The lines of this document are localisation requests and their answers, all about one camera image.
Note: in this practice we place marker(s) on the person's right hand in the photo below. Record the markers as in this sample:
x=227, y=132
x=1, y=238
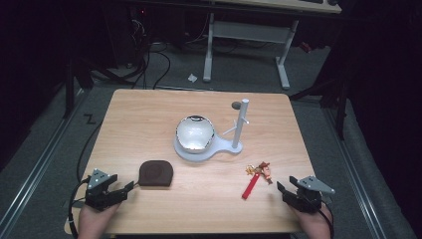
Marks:
x=313, y=224

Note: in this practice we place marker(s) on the grey tape strip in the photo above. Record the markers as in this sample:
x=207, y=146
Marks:
x=74, y=203
x=326, y=199

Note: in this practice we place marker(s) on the brown leather pouch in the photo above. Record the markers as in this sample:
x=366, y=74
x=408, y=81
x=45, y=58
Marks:
x=156, y=173

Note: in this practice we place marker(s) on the metal floor rail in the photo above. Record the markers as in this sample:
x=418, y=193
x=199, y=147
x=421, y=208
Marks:
x=36, y=166
x=351, y=172

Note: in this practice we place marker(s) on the person's left hand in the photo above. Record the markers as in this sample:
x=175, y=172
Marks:
x=96, y=222

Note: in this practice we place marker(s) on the black metal stand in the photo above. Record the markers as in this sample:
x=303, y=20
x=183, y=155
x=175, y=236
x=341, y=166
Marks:
x=69, y=86
x=341, y=106

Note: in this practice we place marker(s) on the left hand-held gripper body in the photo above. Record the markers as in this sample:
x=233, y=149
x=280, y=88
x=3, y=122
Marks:
x=99, y=195

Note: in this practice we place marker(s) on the white metal frame desk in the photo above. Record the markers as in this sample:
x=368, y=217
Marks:
x=249, y=31

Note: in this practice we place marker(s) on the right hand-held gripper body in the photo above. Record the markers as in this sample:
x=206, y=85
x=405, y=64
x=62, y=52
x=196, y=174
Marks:
x=307, y=195

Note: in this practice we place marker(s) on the shiny silver bowl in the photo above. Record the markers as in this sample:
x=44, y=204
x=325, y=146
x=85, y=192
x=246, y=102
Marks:
x=194, y=134

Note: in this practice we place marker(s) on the crumpled white paper scrap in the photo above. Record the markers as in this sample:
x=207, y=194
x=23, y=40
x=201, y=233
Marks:
x=192, y=78

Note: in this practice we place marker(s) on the white stand with pegs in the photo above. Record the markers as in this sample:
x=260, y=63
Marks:
x=237, y=126

